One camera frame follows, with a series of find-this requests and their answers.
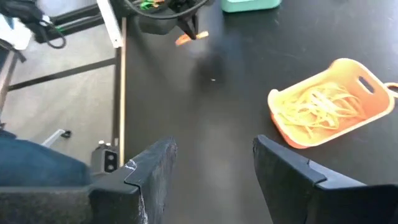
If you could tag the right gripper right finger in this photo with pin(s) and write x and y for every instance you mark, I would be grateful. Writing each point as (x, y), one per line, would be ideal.
(289, 193)

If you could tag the grey metal leg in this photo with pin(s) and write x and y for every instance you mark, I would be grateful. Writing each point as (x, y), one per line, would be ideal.
(6, 81)

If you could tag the black table frame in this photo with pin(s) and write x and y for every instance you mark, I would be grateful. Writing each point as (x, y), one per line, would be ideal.
(115, 109)

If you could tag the person's leg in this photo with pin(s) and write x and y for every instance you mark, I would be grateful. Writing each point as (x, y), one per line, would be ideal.
(31, 161)

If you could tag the white stand leg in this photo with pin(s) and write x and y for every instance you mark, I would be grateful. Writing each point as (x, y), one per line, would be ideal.
(53, 138)

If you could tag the silver left mounting plate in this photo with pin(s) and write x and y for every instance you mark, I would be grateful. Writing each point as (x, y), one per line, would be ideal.
(110, 25)

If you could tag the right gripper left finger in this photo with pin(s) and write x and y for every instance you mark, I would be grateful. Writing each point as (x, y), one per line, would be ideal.
(149, 193)

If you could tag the mint green plastic basket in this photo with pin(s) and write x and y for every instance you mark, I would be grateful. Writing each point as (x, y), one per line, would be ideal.
(248, 6)

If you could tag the small table-level camera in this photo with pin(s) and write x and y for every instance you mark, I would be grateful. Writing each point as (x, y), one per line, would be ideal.
(104, 160)

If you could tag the black frame strut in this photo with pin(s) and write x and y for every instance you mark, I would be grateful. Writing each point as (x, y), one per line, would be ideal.
(77, 21)

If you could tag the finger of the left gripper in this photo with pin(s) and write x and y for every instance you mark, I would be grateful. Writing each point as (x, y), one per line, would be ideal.
(190, 26)

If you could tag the green rubber band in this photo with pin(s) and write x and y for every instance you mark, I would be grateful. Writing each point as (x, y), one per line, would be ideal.
(145, 4)

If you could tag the black floor brace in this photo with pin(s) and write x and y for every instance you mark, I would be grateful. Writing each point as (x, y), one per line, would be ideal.
(62, 74)

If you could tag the orange rubber band heap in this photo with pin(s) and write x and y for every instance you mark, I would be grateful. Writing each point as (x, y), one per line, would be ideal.
(317, 105)

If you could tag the orange plastic basket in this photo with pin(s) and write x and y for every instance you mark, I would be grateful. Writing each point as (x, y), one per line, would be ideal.
(377, 102)

